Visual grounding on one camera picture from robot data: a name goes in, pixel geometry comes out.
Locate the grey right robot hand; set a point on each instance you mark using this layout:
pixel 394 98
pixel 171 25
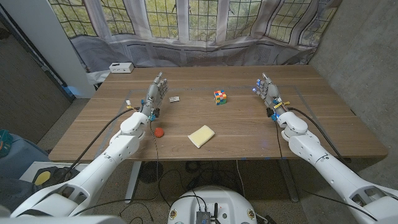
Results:
pixel 272 93

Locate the grey table leg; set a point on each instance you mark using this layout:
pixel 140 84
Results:
pixel 289 180

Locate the yellow sponge block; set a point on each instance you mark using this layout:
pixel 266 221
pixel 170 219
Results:
pixel 201 136

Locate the grey electronics box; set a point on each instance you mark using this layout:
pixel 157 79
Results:
pixel 202 217

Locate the red toy strawberry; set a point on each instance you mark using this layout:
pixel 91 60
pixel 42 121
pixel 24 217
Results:
pixel 159 132

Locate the printed window backdrop cloth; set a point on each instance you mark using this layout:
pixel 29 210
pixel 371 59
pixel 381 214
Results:
pixel 199 46

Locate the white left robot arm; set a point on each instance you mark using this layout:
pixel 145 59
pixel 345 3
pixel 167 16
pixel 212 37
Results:
pixel 115 152

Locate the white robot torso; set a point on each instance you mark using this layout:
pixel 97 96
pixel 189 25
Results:
pixel 214 199

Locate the multicoloured puzzle cube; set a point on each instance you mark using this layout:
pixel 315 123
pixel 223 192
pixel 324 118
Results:
pixel 220 97

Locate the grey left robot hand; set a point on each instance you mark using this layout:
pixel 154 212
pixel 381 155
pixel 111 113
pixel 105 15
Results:
pixel 154 93

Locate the white power box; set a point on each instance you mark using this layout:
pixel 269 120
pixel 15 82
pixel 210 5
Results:
pixel 121 67

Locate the black and yellow device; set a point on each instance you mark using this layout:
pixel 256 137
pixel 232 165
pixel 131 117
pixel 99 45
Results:
pixel 42 177

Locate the white table leg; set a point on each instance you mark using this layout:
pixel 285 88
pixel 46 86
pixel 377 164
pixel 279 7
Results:
pixel 133 182

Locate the small white card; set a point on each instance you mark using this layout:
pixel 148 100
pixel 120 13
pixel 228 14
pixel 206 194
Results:
pixel 174 99

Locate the blue upholstered seat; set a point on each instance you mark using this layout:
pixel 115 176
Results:
pixel 18 155

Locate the white upright panel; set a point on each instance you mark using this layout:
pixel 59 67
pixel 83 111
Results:
pixel 49 40

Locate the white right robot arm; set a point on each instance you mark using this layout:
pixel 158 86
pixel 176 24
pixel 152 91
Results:
pixel 317 155

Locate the round black fan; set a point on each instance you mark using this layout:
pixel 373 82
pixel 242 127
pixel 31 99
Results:
pixel 151 172

